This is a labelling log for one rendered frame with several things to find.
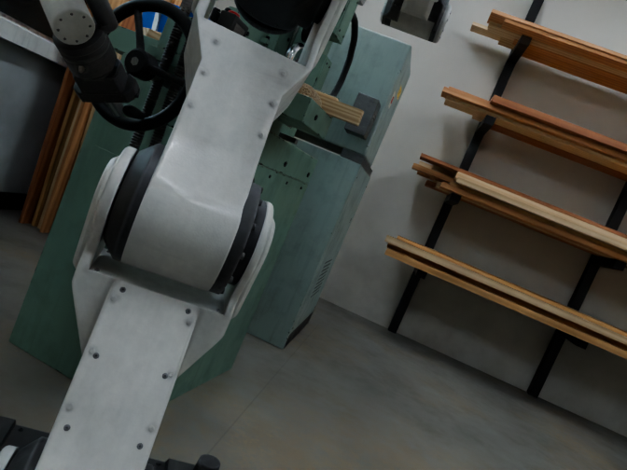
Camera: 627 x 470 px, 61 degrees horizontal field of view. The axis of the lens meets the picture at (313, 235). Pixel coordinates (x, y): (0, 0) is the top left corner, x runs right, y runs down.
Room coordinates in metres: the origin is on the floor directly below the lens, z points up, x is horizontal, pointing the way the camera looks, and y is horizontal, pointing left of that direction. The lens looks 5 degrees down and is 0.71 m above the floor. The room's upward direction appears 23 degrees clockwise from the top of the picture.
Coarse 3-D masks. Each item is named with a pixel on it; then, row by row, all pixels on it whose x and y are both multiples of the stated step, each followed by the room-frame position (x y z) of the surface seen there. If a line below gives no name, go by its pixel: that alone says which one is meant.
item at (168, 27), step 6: (168, 18) 1.25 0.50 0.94; (168, 24) 1.25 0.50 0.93; (168, 30) 1.24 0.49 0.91; (162, 36) 1.25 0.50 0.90; (168, 36) 1.24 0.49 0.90; (180, 36) 1.23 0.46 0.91; (162, 42) 1.24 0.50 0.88; (180, 42) 1.23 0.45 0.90; (162, 48) 1.25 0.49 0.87; (180, 48) 1.23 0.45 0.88; (180, 54) 1.23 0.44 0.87
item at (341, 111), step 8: (320, 96) 1.40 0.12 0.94; (328, 104) 1.40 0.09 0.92; (336, 104) 1.39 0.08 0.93; (344, 104) 1.39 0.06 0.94; (328, 112) 1.39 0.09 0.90; (336, 112) 1.39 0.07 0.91; (344, 112) 1.38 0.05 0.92; (352, 112) 1.38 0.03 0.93; (360, 112) 1.37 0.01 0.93; (344, 120) 1.39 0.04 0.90; (352, 120) 1.38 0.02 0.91; (360, 120) 1.39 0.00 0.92
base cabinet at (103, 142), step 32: (96, 128) 1.38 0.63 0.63; (96, 160) 1.37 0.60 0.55; (64, 192) 1.38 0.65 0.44; (288, 192) 1.67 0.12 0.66; (64, 224) 1.37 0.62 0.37; (288, 224) 1.80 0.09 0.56; (64, 256) 1.36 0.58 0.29; (32, 288) 1.38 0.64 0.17; (64, 288) 1.35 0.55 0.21; (256, 288) 1.74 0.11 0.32; (32, 320) 1.37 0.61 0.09; (64, 320) 1.35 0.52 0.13; (32, 352) 1.36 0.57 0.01; (64, 352) 1.34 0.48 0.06; (224, 352) 1.69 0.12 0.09; (192, 384) 1.54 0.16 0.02
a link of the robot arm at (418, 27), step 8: (400, 16) 1.10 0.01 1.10; (408, 16) 1.10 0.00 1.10; (384, 24) 1.14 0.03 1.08; (392, 24) 1.13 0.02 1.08; (400, 24) 1.12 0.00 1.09; (408, 24) 1.11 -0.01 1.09; (416, 24) 1.10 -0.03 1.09; (424, 24) 1.10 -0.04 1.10; (432, 24) 1.10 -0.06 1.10; (408, 32) 1.13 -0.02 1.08; (416, 32) 1.12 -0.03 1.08; (424, 32) 1.11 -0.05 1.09
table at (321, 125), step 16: (112, 32) 1.39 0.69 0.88; (128, 32) 1.38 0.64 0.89; (128, 48) 1.38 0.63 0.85; (160, 48) 1.24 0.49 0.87; (176, 64) 1.23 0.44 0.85; (304, 96) 1.25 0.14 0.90; (288, 112) 1.26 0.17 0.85; (304, 112) 1.25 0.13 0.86; (320, 112) 1.34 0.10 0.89; (304, 128) 1.36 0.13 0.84; (320, 128) 1.38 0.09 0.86
